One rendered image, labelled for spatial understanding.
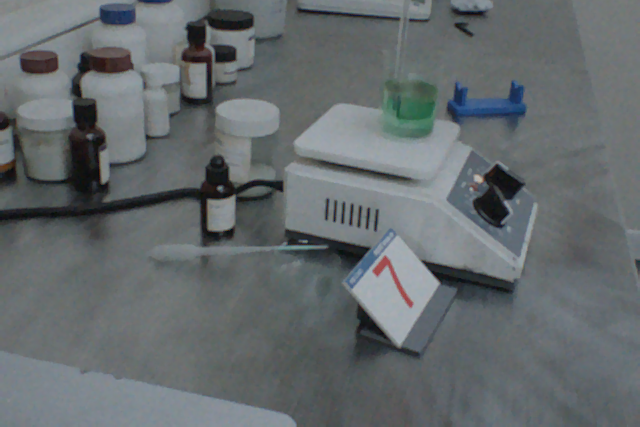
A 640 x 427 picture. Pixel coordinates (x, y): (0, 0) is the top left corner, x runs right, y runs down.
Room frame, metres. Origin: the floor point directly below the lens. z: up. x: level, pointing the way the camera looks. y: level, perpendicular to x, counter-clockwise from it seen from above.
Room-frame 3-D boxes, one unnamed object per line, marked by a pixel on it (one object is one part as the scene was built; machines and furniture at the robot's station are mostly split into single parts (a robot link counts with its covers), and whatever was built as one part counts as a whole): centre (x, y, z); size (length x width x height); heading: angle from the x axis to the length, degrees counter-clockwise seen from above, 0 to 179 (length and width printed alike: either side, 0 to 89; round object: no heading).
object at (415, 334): (0.47, -0.06, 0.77); 0.09 x 0.06 x 0.04; 156
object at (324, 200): (0.59, -0.07, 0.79); 0.22 x 0.13 x 0.08; 71
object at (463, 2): (1.53, -0.27, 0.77); 0.08 x 0.08 x 0.04; 83
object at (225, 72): (1.00, 0.15, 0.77); 0.04 x 0.04 x 0.04
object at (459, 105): (0.94, -0.21, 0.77); 0.10 x 0.03 x 0.04; 107
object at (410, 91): (0.60, -0.07, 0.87); 0.06 x 0.05 x 0.08; 10
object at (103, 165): (0.65, 0.22, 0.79); 0.03 x 0.03 x 0.08
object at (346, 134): (0.60, -0.05, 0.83); 0.12 x 0.12 x 0.01; 71
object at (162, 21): (0.96, 0.23, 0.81); 0.07 x 0.07 x 0.13
